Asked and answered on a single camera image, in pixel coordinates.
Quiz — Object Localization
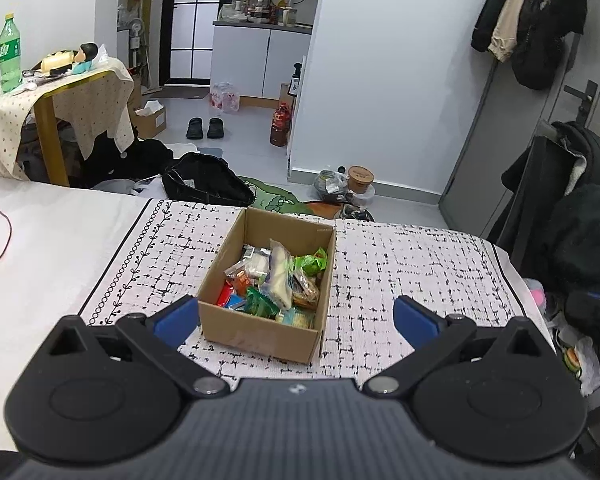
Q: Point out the yellow side table with cloth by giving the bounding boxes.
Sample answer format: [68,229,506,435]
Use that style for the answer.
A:
[0,55,136,181]

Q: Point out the dark framed glass door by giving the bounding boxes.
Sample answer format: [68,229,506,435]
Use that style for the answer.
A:
[160,0,226,86]

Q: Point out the clear orange biscuit packet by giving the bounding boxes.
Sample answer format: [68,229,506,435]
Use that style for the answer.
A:
[292,275,321,308]

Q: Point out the black clothing pile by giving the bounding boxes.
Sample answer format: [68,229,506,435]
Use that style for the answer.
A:
[82,132,176,193]

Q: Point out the pink plastic bottle pack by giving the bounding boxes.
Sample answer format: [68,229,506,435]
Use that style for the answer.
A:
[209,81,241,113]

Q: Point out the pink toy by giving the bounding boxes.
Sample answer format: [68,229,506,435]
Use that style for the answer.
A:
[522,277,548,311]

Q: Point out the green floor mat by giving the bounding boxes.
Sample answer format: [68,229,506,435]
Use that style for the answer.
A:
[237,176,346,220]

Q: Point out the orange snack packet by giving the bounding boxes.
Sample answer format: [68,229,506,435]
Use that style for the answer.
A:
[230,270,253,297]

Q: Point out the row of countertop bottles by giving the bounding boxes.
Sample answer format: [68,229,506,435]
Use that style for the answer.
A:
[219,0,315,28]

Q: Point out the grey door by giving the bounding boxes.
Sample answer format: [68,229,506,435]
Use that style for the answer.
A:
[437,30,600,241]

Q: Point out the burger toy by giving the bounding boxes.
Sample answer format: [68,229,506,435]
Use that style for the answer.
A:
[562,345,583,373]

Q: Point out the clear plastic trash bag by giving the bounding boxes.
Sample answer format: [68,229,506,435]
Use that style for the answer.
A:
[313,169,351,198]

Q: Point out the black hanging jacket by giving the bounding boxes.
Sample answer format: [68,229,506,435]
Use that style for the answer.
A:
[471,0,588,91]

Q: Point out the green plastic bottle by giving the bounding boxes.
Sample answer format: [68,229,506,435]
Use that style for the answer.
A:
[0,12,23,93]

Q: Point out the purple snack packet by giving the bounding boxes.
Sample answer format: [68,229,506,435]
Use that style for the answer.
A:
[260,240,296,311]

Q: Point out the white plastic bag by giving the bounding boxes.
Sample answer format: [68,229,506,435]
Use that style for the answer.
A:
[575,335,600,396]

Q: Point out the white rice cake packet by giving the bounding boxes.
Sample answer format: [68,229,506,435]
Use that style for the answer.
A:
[240,245,273,278]

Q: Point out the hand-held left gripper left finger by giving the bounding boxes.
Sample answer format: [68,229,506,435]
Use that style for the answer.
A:
[42,296,231,400]

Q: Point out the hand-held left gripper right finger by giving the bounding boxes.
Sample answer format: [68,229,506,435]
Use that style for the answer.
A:
[362,296,556,397]

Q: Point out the red oil bottle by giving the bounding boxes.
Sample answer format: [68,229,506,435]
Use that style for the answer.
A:
[270,102,292,147]

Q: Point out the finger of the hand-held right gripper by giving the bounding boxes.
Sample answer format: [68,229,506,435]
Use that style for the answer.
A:
[564,289,600,347]

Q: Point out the green white small packet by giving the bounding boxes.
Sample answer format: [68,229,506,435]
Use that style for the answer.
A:
[245,285,278,317]

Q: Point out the white kitchen cabinet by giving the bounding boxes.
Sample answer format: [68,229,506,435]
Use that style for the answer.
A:
[210,20,313,101]

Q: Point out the standing fan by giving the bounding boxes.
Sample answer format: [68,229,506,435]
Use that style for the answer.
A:
[117,17,146,71]

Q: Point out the green snack packet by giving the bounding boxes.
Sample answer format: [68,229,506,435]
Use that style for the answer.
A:
[292,247,328,276]

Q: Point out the yellow wooden table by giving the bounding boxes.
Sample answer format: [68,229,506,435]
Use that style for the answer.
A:
[22,69,116,188]

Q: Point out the cardboard box with white paper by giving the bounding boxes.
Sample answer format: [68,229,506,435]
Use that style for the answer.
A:
[130,100,168,140]

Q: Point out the black bag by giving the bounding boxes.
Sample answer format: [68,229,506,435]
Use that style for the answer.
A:
[161,152,256,208]

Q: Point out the white bed sheet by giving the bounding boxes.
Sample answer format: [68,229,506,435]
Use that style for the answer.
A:
[0,177,153,456]

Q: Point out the black door handle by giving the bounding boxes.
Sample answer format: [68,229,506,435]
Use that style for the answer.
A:
[564,80,598,126]

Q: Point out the beige hanging garment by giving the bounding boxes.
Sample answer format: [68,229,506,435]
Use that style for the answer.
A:
[487,0,541,63]

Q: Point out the yellow cream toy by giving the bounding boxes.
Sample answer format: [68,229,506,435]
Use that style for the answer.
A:
[32,51,76,73]

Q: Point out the brown paper tub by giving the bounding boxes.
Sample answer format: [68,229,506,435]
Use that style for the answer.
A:
[346,165,376,193]

